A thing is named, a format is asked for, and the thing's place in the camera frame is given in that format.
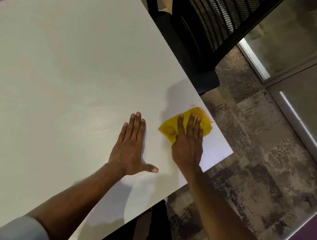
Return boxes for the person's right hand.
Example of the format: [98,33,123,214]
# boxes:
[169,112,207,173]

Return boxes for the person's left hand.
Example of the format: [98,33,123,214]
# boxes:
[107,110,164,179]

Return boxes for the yellow cleaning cloth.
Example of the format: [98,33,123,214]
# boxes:
[157,103,215,147]

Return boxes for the person's right forearm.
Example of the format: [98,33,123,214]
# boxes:
[177,165,275,240]

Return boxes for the person's left forearm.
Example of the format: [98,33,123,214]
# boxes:
[23,156,129,240]

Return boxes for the person's black trousers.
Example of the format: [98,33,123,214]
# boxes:
[94,193,183,240]

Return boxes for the black mesh office chair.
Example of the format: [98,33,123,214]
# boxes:
[128,0,287,103]

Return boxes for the light blue left sleeve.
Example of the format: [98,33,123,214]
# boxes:
[0,214,54,240]

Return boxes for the silver glass partition frame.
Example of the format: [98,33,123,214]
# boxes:
[226,28,317,170]

